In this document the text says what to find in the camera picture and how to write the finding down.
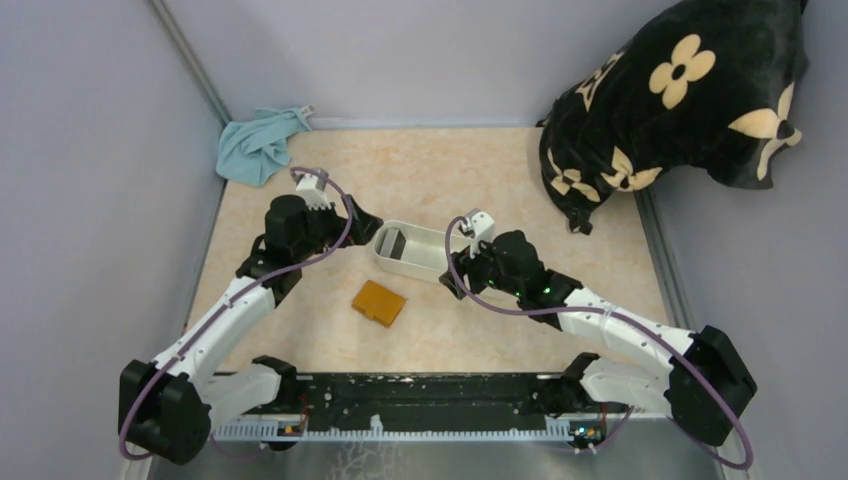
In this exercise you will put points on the orange leather card holder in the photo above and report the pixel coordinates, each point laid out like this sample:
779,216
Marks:
378,303

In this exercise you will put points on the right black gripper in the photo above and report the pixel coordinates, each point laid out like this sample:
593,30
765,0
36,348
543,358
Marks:
469,271

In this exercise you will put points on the white plastic bin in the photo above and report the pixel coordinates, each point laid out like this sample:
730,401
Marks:
410,250

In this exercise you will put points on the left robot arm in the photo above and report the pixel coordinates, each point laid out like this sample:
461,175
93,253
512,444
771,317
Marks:
169,406

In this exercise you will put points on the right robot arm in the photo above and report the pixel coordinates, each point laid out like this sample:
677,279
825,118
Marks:
695,377

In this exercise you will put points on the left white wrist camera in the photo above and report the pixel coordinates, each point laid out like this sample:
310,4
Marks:
311,187

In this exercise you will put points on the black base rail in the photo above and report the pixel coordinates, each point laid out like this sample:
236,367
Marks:
475,402

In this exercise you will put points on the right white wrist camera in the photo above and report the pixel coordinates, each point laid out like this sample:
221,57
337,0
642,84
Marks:
479,227

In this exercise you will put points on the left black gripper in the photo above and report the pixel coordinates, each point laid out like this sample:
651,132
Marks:
345,218

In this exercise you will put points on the black floral pillow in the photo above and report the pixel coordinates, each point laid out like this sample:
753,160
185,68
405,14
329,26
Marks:
704,84

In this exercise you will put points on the light blue cloth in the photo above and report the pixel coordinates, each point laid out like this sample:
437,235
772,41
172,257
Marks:
250,152

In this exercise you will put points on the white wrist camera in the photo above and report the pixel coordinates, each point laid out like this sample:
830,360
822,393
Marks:
479,227
311,187

